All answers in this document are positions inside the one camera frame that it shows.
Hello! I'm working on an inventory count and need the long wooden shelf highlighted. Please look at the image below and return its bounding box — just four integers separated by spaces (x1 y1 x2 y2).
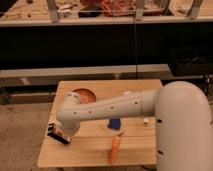
0 0 213 27

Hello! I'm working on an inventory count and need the blue sponge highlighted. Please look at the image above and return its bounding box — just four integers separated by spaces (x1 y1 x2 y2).
108 119 121 130

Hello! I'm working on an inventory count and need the black cable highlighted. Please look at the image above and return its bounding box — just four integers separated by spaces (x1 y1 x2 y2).
133 16 139 80

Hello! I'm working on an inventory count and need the orange carrot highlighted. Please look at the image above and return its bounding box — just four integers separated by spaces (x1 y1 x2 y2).
109 133 123 164

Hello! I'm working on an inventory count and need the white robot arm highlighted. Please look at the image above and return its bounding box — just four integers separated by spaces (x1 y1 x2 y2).
56 81 213 171

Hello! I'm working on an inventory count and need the white plastic bottle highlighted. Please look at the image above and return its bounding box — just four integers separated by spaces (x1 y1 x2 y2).
143 117 149 125

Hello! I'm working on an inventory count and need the low wooden bench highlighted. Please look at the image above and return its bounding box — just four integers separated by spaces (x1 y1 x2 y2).
0 64 169 87

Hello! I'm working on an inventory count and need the wooden table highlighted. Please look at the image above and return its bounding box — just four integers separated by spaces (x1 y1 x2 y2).
37 79 162 168

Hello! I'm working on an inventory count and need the orange bowl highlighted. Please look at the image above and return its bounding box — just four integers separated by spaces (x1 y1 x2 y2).
74 88 96 104

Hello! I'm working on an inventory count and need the black eraser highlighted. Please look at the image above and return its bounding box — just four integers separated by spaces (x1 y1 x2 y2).
47 123 71 144

